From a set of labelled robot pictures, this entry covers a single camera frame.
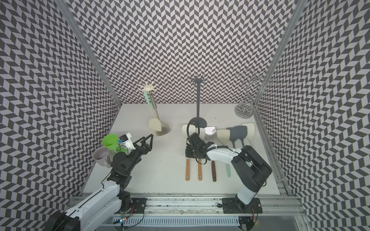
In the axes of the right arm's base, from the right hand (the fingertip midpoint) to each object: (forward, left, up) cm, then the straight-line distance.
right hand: (187, 155), depth 89 cm
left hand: (+3, +20, +17) cm, 26 cm away
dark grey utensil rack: (+26, -8, -1) cm, 28 cm away
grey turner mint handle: (+14, -31, 0) cm, 34 cm away
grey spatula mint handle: (+17, -37, +1) cm, 41 cm away
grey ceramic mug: (-2, +51, +5) cm, 52 cm away
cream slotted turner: (+16, +21, +12) cm, 29 cm away
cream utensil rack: (+20, +16, +2) cm, 26 cm away
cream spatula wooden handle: (+19, -44, +2) cm, 48 cm away
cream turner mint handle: (+13, -24, +1) cm, 28 cm away
